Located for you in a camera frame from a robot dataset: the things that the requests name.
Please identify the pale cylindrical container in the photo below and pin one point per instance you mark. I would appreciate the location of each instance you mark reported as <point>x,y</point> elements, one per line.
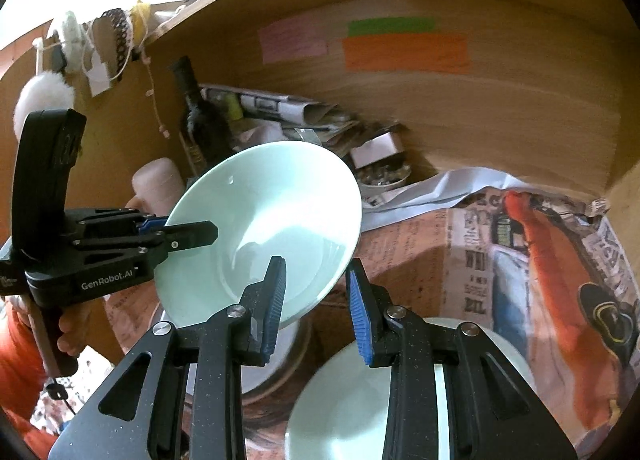
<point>155,180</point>

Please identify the yellow headband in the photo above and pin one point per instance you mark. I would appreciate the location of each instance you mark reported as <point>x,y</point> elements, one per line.
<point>140,15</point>

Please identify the yellow-green small bottle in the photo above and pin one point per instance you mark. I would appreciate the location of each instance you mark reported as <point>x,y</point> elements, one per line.
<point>232,107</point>

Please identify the white fluffy headband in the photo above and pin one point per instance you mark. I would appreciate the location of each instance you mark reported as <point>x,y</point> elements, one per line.
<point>70,35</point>

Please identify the person's left hand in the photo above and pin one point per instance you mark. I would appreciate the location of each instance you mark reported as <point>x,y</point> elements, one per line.
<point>85,330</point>

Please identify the pale pink card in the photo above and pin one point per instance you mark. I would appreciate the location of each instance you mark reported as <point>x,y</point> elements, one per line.
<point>377,147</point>

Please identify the studded headband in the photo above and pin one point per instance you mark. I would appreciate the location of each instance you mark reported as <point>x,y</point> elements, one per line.
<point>120,40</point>

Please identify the white paper sheets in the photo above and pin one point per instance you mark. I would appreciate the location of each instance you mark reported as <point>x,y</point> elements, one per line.
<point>450,190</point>

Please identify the floral cloth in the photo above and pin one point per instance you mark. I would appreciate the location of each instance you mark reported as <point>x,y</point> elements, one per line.
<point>85,380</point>

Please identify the white plate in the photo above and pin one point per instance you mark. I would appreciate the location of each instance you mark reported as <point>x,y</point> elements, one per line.
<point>340,420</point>

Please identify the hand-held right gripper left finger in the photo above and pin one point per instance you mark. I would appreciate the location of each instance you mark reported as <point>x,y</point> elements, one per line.
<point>275,315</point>

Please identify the white fluffy pompom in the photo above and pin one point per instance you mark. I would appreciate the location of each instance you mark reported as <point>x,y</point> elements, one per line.
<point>45,90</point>

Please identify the pink sticky note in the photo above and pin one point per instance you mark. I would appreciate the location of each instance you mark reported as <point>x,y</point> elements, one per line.
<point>292,40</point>

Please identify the green sticky note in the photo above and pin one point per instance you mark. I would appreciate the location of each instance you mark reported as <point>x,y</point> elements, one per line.
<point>390,26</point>

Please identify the orange sticky note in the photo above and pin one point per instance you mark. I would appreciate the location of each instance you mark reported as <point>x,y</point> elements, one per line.
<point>405,52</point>

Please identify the printed paper table cover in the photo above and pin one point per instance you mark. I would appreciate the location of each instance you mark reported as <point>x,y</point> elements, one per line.
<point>410,250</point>

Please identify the stack of newspapers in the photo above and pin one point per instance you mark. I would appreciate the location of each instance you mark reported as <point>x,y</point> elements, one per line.
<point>280,105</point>

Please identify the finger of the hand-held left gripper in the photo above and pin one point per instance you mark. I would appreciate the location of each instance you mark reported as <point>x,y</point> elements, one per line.
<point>195,234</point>
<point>152,223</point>

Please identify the pink bowl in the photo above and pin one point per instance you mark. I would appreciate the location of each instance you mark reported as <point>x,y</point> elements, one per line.
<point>304,345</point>

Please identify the light green plate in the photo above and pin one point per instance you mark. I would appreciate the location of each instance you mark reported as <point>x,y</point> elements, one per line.
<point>270,200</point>

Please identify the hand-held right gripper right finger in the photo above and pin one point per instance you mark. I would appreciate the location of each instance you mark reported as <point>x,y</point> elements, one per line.
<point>357,315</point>

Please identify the dark wine bottle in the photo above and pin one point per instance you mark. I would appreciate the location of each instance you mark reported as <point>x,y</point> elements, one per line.
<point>200,130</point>

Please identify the small bowl of trinkets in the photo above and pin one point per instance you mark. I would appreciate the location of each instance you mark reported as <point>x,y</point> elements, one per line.
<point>385,177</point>

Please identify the white toy plane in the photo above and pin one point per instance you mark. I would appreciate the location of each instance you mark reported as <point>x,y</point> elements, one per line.
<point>167,16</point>

